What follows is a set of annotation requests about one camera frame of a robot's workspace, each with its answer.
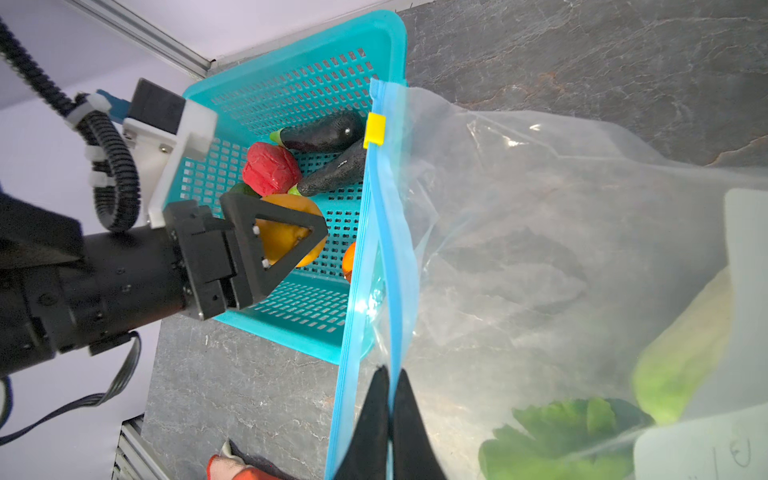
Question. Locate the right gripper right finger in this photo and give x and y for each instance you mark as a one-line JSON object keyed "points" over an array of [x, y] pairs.
{"points": [[412, 453]]}

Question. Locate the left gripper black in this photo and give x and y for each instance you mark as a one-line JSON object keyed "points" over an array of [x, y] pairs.
{"points": [[229, 263]]}

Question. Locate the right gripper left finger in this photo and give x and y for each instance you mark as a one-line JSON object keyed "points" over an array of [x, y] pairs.
{"points": [[366, 456]]}

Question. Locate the orange toy fruit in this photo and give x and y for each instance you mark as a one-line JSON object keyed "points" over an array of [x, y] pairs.
{"points": [[280, 238]]}

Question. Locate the teal plastic basket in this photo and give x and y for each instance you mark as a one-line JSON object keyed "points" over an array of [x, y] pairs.
{"points": [[282, 96]]}

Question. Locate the small orange toy carrot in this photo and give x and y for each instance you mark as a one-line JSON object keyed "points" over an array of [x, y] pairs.
{"points": [[347, 264]]}

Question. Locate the clear zip top bag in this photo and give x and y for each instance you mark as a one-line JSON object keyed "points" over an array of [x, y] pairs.
{"points": [[512, 259]]}

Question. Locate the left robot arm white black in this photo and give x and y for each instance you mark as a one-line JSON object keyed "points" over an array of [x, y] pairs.
{"points": [[62, 290]]}

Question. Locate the yellow green toy corn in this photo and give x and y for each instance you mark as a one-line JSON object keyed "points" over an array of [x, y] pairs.
{"points": [[244, 189]]}

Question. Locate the red toy strawberry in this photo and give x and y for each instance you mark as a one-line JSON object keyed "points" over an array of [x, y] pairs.
{"points": [[270, 169]]}

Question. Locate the dark toy eggplant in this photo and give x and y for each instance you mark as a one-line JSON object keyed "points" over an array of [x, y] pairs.
{"points": [[333, 133], [347, 169]]}

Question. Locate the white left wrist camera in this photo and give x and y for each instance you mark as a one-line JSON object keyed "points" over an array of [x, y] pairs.
{"points": [[161, 129]]}

